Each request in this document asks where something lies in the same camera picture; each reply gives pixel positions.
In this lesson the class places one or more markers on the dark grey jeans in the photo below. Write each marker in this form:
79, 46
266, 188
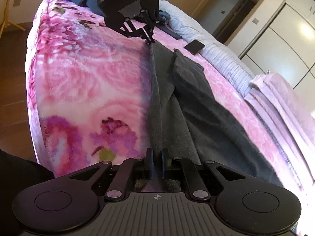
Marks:
185, 118

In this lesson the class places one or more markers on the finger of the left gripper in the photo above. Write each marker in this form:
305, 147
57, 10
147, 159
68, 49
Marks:
127, 28
149, 29

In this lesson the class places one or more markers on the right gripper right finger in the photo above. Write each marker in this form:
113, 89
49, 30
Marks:
186, 173

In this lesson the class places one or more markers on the folded lilac quilt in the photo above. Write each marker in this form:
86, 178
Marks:
287, 119

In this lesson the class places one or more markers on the pink floral blanket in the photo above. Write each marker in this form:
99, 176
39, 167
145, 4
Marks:
89, 92

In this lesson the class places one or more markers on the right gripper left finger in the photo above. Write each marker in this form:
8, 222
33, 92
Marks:
126, 175

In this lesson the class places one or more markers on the light blue striped sheet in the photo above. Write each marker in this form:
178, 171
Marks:
217, 54

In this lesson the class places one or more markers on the wooden stand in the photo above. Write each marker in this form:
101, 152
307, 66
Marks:
6, 22

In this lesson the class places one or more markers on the black phone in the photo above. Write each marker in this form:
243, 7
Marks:
194, 47

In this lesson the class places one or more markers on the white wardrobe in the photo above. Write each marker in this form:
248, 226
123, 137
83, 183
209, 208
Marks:
286, 47

